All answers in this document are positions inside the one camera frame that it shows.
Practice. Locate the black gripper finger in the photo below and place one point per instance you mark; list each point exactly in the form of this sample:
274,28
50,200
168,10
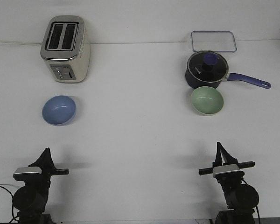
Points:
44,161
223,157

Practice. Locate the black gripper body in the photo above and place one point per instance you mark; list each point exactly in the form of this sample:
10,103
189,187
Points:
47,173
231,178

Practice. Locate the blue bowl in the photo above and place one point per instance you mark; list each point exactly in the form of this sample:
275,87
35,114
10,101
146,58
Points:
59,110

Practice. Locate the green bowl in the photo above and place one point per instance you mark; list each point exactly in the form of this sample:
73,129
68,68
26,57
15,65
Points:
207,100

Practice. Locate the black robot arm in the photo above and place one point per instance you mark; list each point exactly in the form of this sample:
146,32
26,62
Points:
31,199
241,198

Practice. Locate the dark blue saucepan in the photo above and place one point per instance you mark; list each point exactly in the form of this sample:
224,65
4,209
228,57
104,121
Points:
194,83

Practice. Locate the glass saucepan lid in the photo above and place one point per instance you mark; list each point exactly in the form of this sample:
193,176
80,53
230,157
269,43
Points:
207,66

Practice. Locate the silver two-slot toaster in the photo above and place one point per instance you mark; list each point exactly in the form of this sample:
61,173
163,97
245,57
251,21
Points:
66,49

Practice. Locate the clear rectangular container lid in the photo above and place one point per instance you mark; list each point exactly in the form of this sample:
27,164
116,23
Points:
218,41

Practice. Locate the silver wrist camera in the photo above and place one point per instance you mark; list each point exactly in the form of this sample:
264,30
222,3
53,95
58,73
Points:
21,173
226,169

